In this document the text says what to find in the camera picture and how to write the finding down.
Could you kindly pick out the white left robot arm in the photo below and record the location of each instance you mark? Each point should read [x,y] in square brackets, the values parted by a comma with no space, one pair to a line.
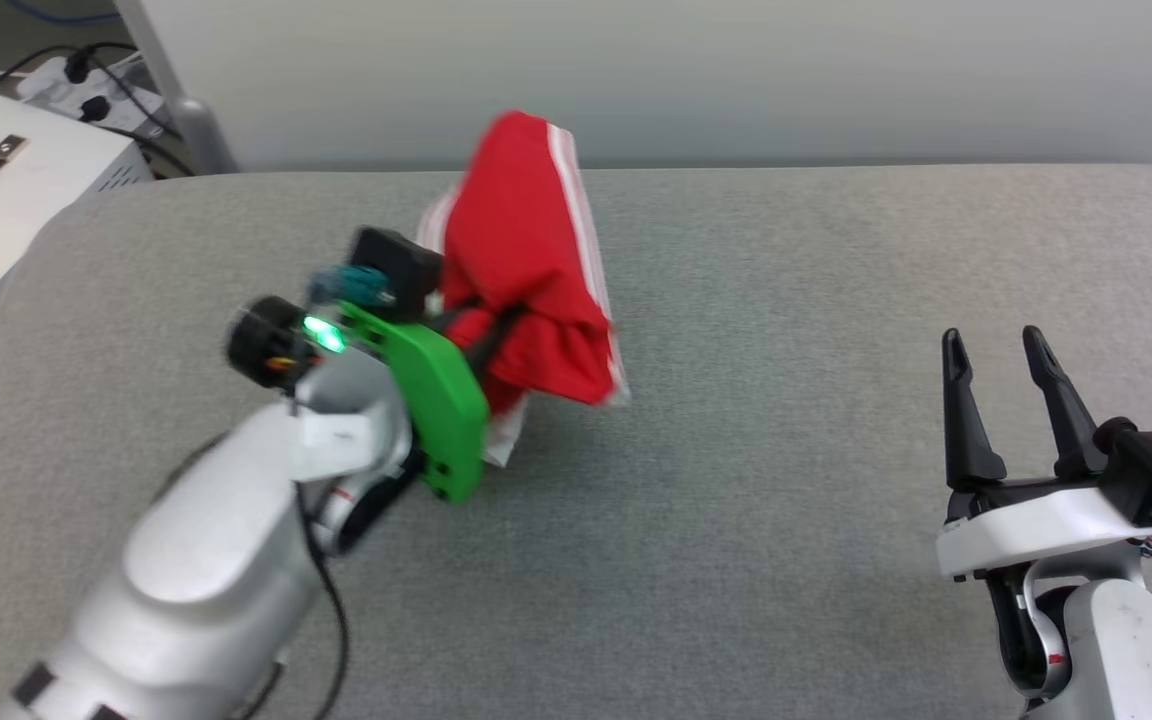
[206,540]

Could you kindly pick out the white metal equipment box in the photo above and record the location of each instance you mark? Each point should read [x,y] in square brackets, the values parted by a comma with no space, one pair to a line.
[26,200]

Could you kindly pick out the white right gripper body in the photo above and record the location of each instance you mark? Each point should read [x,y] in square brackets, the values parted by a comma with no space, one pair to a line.
[1036,525]

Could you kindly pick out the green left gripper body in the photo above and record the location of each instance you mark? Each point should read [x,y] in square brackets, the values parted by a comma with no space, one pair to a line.
[431,400]

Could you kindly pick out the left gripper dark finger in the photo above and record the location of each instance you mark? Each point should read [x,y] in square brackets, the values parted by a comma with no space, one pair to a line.
[452,321]
[488,350]

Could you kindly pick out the white power strip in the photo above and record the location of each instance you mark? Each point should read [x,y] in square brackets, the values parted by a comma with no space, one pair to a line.
[121,105]

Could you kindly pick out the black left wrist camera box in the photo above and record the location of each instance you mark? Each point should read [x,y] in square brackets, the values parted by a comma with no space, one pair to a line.
[396,265]

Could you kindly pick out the red garment with white stripes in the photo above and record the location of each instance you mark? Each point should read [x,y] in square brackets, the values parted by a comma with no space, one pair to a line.
[526,250]

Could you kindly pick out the grey metal post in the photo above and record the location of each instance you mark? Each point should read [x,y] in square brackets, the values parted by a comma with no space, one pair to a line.
[191,120]

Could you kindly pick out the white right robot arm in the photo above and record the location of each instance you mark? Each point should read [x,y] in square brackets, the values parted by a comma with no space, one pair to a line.
[1126,640]

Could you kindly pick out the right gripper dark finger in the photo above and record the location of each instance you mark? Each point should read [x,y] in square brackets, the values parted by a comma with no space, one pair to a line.
[1066,420]
[966,440]

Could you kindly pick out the black power plug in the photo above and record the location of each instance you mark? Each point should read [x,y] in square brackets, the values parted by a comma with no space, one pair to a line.
[77,66]
[96,108]

